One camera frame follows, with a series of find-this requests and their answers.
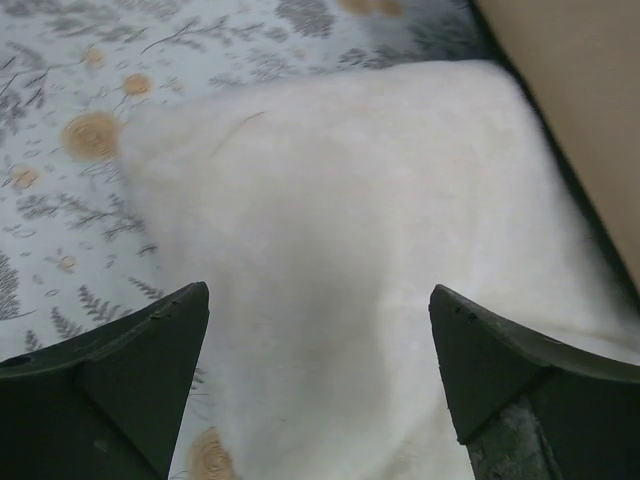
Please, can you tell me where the floral patterned table mat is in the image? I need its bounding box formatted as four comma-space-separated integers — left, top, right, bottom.
1, 0, 488, 479

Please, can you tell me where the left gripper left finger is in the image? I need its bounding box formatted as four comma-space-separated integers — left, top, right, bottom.
1, 282, 209, 480

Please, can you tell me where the beige fabric pet tent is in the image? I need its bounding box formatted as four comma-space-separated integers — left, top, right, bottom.
475, 0, 639, 283

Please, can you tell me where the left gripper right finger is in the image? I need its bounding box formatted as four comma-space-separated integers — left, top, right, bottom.
429, 285, 639, 480

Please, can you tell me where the cream fluffy pillow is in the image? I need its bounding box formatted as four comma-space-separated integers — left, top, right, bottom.
119, 60, 639, 479

